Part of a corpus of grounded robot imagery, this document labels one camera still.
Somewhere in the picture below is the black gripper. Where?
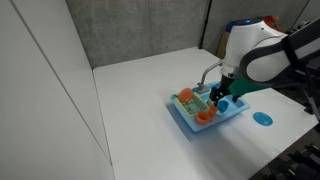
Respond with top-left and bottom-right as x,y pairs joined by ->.
208,75 -> 236,108

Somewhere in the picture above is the small orange cup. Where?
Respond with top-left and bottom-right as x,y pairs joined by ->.
207,105 -> 219,118

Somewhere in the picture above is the yellow dish rack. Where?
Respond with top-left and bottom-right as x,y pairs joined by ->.
176,91 -> 212,118

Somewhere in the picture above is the large orange cup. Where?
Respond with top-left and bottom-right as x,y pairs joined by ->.
195,110 -> 214,126

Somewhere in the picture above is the grey toy faucet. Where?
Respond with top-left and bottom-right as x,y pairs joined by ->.
196,59 -> 224,94

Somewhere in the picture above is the blue toy sink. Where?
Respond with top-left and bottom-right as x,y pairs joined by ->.
169,80 -> 251,133

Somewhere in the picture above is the orange plate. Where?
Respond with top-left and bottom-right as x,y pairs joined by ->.
178,87 -> 195,104

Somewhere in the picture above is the blue plate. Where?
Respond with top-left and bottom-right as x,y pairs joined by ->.
252,111 -> 274,127

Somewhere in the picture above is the wooden toy shelf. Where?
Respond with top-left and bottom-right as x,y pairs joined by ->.
216,15 -> 281,59

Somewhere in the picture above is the black equipment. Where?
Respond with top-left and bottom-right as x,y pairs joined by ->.
248,123 -> 320,180

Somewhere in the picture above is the red toy bin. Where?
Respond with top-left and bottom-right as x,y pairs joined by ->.
263,15 -> 280,31

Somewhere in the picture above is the blue cup with handle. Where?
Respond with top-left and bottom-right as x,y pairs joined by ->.
217,100 -> 230,114

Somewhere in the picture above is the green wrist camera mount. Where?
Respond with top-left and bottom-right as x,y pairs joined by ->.
228,77 -> 269,98

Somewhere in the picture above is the black partition post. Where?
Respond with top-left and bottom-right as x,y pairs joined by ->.
199,0 -> 212,50

